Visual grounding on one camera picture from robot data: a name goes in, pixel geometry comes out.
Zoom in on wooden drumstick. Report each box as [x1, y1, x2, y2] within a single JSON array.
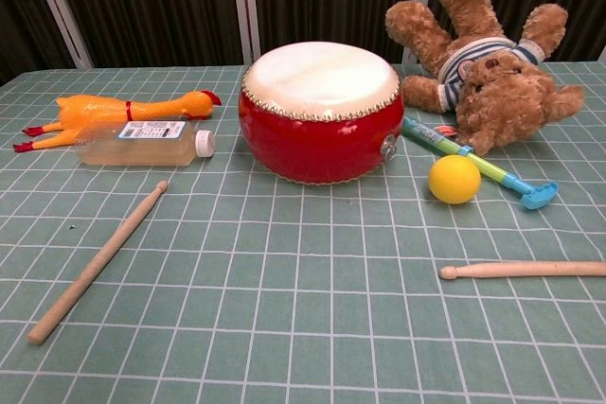
[[438, 260, 606, 280], [27, 180, 169, 345]]

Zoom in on red drum with white skin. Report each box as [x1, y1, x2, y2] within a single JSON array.
[[237, 41, 406, 186]]

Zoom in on green checked tablecloth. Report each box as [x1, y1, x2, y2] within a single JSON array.
[[0, 61, 606, 404]]

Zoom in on blue green toy golf club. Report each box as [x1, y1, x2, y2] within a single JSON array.
[[401, 115, 560, 210]]

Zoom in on yellow foam ball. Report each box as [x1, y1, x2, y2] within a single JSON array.
[[427, 154, 482, 205]]

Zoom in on clear plastic bottle white cap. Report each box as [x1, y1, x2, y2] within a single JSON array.
[[74, 119, 217, 168]]

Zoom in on yellow rubber chicken toy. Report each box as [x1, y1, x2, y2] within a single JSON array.
[[12, 89, 223, 154]]

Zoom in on brown teddy bear striped shirt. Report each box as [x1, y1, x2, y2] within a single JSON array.
[[384, 0, 586, 158]]

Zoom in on white screen frame post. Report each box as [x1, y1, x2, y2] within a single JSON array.
[[401, 0, 439, 64], [229, 0, 262, 64], [26, 0, 95, 69]]

